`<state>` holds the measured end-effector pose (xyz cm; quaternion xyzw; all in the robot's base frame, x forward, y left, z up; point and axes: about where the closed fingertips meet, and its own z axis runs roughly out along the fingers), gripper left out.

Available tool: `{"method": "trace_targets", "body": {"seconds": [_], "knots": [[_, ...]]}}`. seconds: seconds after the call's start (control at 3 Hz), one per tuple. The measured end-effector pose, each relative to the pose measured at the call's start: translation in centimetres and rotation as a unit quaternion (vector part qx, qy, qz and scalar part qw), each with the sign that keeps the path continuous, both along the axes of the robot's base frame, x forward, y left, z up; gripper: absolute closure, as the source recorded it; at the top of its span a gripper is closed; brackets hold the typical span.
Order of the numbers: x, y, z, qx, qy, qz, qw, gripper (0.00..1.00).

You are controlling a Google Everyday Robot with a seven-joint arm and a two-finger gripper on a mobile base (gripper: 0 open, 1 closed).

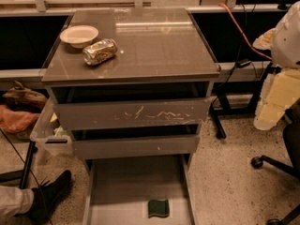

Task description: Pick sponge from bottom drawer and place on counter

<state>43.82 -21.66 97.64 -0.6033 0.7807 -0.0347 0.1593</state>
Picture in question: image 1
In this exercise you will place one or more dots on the crushed metallic can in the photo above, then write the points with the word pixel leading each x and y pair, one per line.
pixel 99 52

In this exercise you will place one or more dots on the open grey bottom drawer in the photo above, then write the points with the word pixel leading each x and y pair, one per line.
pixel 120 188

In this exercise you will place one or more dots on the white bowl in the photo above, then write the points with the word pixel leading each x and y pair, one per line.
pixel 79 36

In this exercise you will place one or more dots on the dark green sponge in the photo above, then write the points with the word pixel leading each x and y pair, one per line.
pixel 158 208

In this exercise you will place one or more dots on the black table leg frame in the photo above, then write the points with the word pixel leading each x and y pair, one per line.
pixel 221 106

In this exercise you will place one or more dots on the white trouser leg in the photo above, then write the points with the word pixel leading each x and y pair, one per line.
pixel 14 201

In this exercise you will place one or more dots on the grey drawer cabinet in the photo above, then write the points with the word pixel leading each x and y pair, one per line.
pixel 161 56

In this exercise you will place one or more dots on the clear plastic storage bin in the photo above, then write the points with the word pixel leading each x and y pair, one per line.
pixel 48 132

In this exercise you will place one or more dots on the orange cloth bag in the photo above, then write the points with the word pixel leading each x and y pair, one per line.
pixel 14 122

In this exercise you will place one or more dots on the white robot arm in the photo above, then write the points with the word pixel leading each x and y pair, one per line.
pixel 285 49

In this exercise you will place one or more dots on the grey top drawer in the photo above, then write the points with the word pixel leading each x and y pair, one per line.
pixel 132 114

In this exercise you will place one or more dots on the black power adapter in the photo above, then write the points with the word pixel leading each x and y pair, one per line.
pixel 242 63

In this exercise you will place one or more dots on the grey middle drawer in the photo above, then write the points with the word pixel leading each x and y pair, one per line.
pixel 137 147

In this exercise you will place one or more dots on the brown bag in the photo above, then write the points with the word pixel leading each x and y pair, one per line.
pixel 21 98

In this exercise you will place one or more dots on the black stand leg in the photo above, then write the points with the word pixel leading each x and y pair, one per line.
pixel 27 164

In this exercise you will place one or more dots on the black shoe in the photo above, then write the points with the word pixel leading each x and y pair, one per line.
pixel 46 196

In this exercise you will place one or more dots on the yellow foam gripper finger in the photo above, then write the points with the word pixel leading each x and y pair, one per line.
pixel 264 42
pixel 279 93

